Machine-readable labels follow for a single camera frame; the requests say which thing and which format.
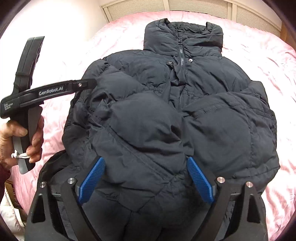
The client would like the white slatted headboard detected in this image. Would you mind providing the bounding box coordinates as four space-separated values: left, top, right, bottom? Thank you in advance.
100 0 282 37

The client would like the left hand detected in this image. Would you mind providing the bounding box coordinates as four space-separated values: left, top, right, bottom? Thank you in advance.
1 116 44 171

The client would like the pink bed duvet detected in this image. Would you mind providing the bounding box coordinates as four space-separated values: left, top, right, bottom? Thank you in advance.
10 10 296 241

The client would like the cream white jacket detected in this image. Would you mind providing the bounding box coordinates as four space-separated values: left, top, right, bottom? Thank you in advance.
1 183 27 240

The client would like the wooden side bed board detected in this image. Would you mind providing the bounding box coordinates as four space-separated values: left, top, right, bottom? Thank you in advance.
280 22 293 45

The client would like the black puffer coat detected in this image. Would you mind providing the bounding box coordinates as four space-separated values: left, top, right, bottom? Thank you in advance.
38 19 280 240

